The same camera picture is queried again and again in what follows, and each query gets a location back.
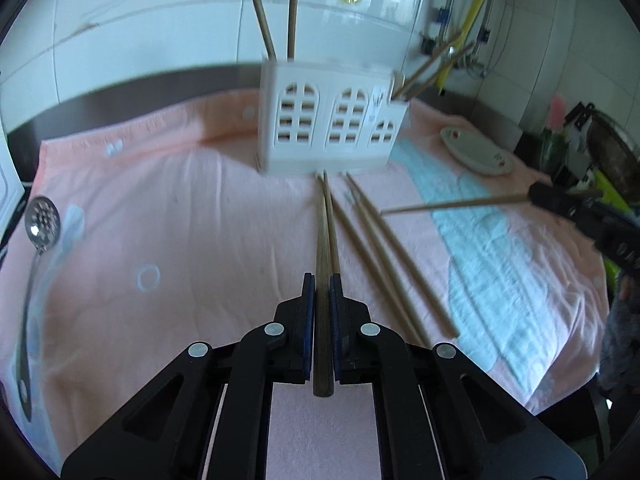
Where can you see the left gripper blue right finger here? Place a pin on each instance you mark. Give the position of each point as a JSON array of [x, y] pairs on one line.
[[437, 414]]

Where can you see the wooden chopstick four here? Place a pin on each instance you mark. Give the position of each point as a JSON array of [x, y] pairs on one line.
[[330, 222]]

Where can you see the green plastic rack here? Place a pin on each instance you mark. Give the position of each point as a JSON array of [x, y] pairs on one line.
[[609, 193]]

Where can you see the wooden chopstick one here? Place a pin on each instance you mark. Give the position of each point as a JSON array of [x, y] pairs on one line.
[[261, 18]]

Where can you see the metal wok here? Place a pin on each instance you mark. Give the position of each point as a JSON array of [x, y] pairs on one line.
[[615, 154]]

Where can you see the wooden chopstick six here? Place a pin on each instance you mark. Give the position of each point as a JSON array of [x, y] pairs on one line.
[[404, 303]]

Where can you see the white ceramic dish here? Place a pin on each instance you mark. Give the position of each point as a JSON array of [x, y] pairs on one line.
[[476, 152]]

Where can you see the wooden chopstick nine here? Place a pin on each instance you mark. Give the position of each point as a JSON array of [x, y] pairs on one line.
[[477, 202]]

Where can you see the wooden chopstick ten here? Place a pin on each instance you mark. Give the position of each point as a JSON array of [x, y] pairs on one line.
[[441, 73]]

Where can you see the pink towel with blue print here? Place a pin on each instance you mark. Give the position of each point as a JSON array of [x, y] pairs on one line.
[[170, 235]]

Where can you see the wooden chopstick five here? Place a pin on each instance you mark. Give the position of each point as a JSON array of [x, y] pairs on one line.
[[391, 300]]

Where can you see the white plastic utensil holder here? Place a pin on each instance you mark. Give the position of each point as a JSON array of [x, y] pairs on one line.
[[333, 118]]

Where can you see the pink bottle brush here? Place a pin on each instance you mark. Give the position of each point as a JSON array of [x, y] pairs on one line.
[[556, 115]]

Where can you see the wooden chopstick two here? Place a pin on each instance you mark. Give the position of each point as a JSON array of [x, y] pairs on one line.
[[323, 367]]

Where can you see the wooden chopstick three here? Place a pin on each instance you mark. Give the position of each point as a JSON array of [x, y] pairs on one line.
[[292, 23]]

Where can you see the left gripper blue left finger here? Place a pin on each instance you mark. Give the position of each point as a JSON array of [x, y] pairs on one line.
[[206, 414]]

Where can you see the wooden chopstick eight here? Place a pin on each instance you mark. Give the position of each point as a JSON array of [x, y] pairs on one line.
[[415, 76]]

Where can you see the metal slotted ladle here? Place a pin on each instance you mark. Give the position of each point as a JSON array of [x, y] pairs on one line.
[[42, 223]]

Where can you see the wooden chopstick seven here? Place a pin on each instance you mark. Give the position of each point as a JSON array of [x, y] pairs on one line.
[[426, 289]]

